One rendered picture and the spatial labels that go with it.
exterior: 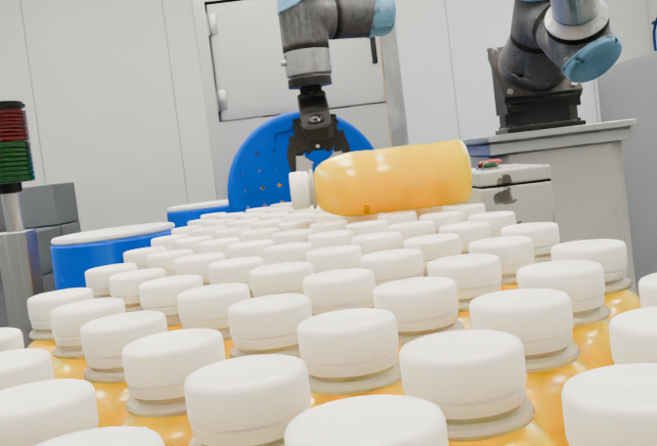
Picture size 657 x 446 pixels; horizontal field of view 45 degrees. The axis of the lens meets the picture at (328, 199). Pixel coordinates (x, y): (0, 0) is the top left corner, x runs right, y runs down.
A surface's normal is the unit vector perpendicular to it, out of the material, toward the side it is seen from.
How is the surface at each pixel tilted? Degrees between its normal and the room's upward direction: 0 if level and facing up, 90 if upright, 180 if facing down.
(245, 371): 0
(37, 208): 90
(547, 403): 60
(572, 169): 90
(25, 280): 90
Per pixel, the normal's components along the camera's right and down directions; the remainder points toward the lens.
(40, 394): -0.12, -0.99
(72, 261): -0.41, 0.10
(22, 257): 0.01, 0.05
